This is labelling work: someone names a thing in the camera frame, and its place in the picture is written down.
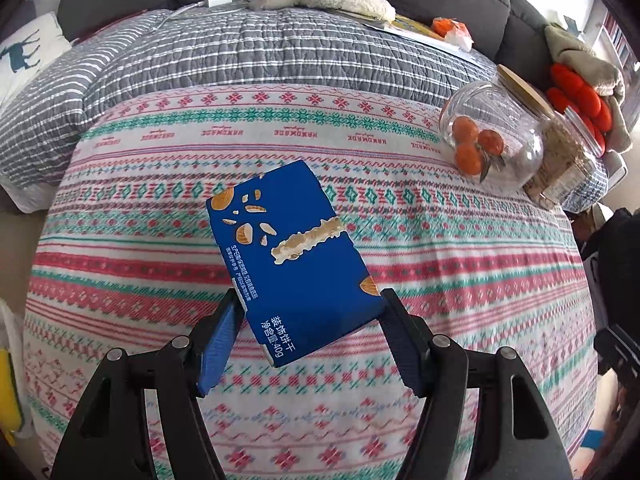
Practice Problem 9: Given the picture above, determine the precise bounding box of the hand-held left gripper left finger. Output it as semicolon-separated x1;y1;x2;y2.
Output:
50;287;248;480

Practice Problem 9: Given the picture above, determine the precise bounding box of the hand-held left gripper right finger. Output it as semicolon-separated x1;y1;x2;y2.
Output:
380;287;573;480

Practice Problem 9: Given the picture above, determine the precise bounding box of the blue biscuit box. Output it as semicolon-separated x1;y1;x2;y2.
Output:
206;159;382;368

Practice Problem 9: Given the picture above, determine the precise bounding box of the white plastic waste bin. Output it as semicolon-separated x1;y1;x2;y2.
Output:
0;302;26;352

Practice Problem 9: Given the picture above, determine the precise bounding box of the blue patterned cloth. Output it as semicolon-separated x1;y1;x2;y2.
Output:
560;162;610;212

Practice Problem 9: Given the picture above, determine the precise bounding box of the clear jar of oats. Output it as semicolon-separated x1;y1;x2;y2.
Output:
522;107;608;211

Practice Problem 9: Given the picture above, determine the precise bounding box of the glass jar wooden lid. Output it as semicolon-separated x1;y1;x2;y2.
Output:
439;64;558;192

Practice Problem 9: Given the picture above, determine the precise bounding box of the small orange mandarin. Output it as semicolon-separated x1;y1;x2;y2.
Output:
452;116;480;144
455;142;486;176
477;130;505;157

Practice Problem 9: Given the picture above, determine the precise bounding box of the orange plush cushion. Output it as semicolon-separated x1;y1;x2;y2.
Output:
546;62;614;156

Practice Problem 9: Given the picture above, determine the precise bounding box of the red and beige plush toy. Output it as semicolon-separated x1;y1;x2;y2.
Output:
544;24;634;153

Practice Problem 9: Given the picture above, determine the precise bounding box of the bookshelf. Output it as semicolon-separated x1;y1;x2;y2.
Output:
600;7;640;73

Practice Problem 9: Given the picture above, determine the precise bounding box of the orange white packet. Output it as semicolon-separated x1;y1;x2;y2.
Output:
431;17;474;52

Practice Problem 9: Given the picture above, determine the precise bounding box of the grey striped quilt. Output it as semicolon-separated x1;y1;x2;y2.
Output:
0;7;501;211

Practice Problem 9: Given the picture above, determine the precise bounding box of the yellow cover book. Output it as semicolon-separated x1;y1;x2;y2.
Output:
365;12;476;58

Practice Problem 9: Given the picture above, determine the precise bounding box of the white pillow teal deer print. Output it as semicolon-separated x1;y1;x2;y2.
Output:
0;10;73;108

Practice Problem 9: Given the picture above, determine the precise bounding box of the white charger with cable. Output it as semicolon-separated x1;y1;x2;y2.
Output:
155;0;233;33

